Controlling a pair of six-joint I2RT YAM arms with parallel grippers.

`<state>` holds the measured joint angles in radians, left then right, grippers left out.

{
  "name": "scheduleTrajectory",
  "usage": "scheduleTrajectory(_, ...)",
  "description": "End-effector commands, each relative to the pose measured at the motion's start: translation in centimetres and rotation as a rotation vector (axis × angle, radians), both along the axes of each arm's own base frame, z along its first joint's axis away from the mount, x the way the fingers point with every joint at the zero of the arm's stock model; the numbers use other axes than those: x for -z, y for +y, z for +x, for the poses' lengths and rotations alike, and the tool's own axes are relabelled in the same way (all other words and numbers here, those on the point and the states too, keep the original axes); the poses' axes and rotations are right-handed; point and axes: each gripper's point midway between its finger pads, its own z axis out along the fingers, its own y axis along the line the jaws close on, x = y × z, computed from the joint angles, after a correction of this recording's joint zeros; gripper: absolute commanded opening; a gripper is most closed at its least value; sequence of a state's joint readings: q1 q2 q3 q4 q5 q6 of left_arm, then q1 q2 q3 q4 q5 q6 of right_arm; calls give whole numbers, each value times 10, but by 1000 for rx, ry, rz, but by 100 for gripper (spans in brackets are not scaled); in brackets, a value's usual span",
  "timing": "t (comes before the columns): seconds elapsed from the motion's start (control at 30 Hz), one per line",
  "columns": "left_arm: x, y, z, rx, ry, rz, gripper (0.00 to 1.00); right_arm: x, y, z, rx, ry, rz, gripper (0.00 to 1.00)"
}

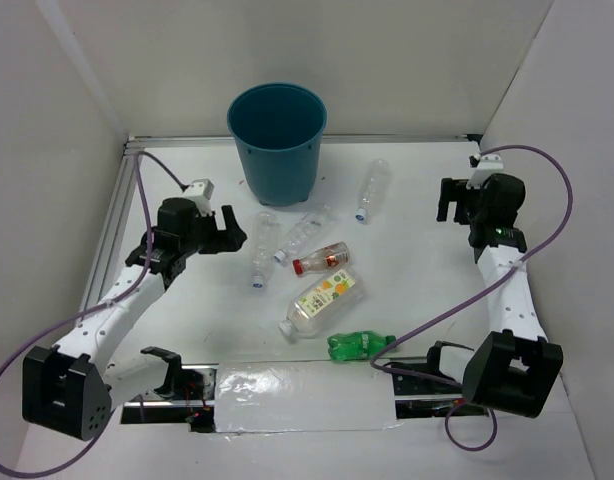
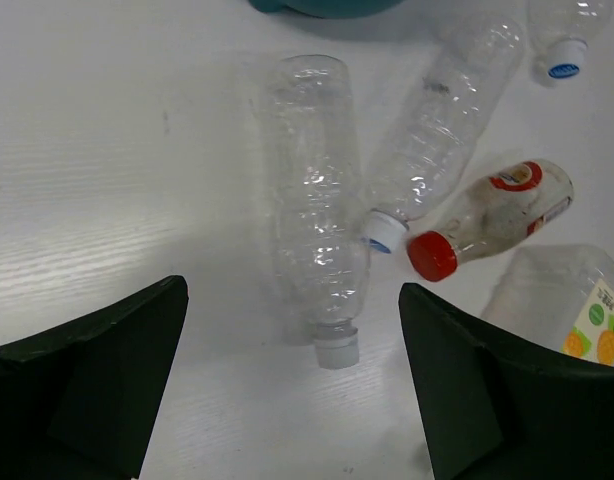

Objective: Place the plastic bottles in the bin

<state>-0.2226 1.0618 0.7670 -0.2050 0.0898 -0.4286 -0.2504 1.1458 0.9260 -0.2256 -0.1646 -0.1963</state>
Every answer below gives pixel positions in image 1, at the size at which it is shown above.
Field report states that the clear bottle blue cap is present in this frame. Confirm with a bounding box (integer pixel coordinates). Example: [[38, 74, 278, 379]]
[[251, 211, 280, 289]]

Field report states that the crinkled clear bottle white cap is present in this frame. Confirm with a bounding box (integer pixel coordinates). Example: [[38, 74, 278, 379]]
[[273, 205, 336, 265]]

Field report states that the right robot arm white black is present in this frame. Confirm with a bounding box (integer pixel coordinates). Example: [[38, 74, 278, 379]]
[[423, 173, 563, 418]]

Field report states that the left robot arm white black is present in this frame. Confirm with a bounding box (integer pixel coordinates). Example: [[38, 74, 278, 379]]
[[22, 197, 247, 441]]

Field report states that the teal plastic bin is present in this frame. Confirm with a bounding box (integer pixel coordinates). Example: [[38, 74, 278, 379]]
[[227, 83, 327, 207]]

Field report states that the small bottle red cap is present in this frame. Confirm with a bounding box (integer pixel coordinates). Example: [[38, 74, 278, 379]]
[[292, 242, 350, 276]]

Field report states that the large labelled bottle white cap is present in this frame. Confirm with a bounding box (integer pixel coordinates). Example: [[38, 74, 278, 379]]
[[278, 267, 366, 342]]

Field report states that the green plastic bottle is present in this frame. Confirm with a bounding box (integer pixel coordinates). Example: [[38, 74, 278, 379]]
[[327, 331, 396, 362]]

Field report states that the shiny white tape sheet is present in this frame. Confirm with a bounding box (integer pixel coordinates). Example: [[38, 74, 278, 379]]
[[214, 361, 399, 433]]

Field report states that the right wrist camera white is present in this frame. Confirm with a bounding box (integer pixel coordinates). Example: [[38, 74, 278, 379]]
[[466, 154, 504, 190]]

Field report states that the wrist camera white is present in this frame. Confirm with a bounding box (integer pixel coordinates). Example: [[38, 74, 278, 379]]
[[466, 154, 504, 190], [182, 179, 214, 216]]

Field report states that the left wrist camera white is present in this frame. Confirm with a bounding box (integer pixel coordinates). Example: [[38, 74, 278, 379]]
[[182, 179, 214, 216]]

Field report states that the left aluminium frame rail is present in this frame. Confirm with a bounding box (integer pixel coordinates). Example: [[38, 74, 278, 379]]
[[79, 141, 136, 310]]

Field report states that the aluminium frame rail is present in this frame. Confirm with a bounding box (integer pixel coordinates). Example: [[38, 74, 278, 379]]
[[79, 141, 136, 310], [124, 132, 483, 151]]

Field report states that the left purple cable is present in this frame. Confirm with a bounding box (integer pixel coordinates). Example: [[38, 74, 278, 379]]
[[0, 150, 193, 476]]

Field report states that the back aluminium frame rail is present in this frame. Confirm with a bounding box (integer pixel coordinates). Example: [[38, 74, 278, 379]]
[[124, 132, 483, 151]]

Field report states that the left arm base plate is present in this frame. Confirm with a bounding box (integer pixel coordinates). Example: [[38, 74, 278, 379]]
[[120, 364, 218, 433]]

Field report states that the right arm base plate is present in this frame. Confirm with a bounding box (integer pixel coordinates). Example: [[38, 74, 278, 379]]
[[387, 357, 488, 420]]

